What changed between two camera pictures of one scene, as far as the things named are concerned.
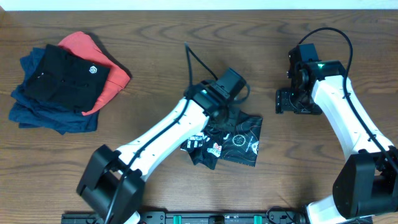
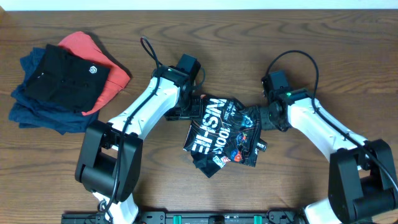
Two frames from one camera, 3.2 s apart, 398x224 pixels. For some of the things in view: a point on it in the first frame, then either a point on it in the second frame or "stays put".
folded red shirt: x=116 y=80 stays put
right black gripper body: x=291 y=100 to x=278 y=123
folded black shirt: x=63 y=78 stays put
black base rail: x=185 y=217 stays put
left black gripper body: x=218 y=116 to x=181 y=112
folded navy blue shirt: x=31 y=112 stays put
